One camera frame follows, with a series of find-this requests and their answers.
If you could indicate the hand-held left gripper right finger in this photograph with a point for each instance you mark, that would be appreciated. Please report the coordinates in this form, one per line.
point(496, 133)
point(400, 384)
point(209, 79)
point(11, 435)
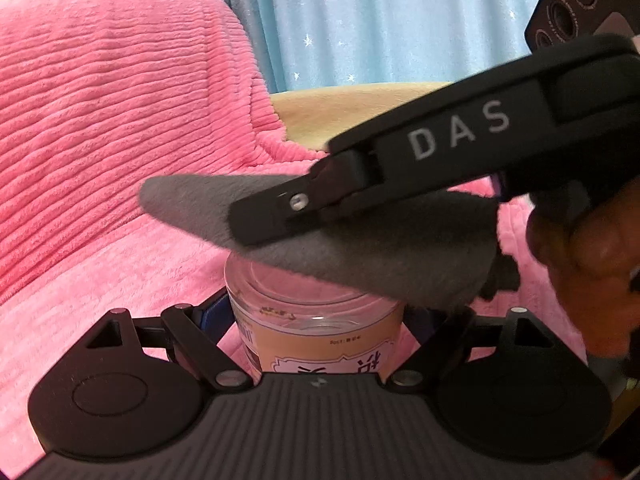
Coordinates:
point(425, 332)

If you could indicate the pink ribbed blanket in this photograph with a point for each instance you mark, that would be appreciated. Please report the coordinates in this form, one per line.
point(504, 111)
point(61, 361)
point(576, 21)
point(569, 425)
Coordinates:
point(115, 150)

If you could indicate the person's right hand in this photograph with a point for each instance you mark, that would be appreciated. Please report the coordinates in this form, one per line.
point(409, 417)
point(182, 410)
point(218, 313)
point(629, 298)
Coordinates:
point(595, 280)

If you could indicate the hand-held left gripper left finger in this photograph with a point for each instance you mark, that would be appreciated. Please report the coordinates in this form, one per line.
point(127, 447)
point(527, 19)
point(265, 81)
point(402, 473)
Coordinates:
point(214, 312)

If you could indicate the clear plastic container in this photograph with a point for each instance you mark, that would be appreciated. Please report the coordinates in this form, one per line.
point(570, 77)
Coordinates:
point(310, 325)

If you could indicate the blue star curtain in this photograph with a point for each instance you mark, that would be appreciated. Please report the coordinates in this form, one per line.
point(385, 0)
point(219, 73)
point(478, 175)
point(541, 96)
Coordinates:
point(370, 15)

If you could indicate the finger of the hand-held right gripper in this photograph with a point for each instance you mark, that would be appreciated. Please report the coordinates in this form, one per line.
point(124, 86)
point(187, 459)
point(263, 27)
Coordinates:
point(295, 205)

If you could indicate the grey cleaning cloth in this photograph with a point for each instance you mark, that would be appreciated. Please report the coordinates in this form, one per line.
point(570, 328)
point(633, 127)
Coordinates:
point(380, 255)

